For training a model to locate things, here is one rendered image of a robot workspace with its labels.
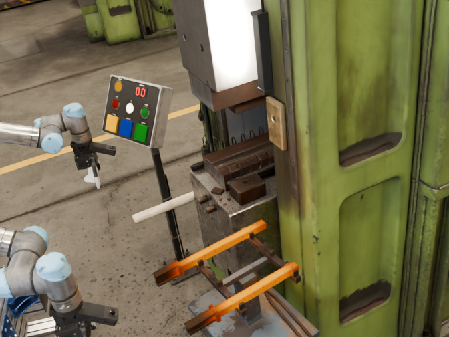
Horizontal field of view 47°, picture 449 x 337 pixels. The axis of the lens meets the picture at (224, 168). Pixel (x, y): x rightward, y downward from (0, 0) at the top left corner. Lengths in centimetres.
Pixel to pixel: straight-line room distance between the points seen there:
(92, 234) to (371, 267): 194
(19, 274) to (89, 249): 206
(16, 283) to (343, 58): 112
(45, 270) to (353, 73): 107
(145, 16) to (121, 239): 385
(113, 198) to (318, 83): 250
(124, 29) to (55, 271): 560
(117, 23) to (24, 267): 552
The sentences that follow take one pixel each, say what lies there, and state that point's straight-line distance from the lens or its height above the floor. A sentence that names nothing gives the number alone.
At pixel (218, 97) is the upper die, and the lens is 188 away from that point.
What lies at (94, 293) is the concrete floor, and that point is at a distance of 315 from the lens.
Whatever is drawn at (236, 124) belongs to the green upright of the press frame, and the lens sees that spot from 229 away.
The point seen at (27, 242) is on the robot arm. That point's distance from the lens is 150.
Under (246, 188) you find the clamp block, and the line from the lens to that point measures 197.
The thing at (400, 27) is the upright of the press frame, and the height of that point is 154.
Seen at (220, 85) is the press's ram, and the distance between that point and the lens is 181.
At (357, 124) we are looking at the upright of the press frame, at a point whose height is 124.
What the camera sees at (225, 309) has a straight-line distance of 162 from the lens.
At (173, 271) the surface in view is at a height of 92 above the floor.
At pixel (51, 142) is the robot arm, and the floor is 125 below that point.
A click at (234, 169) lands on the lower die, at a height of 99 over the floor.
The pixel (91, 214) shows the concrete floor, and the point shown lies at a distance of 373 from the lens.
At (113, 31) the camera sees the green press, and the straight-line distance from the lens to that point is 677.
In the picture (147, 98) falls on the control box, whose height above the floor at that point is 114.
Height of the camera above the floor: 213
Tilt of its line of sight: 33 degrees down
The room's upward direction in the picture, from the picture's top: 8 degrees counter-clockwise
